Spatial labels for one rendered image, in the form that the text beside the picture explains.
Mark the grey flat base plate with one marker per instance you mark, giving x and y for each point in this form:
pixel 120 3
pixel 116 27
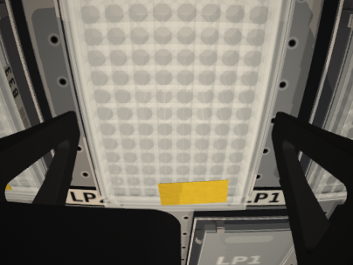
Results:
pixel 43 28

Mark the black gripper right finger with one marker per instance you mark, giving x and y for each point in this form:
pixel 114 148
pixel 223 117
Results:
pixel 307 220

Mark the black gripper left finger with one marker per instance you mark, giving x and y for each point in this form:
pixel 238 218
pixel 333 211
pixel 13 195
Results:
pixel 22 149

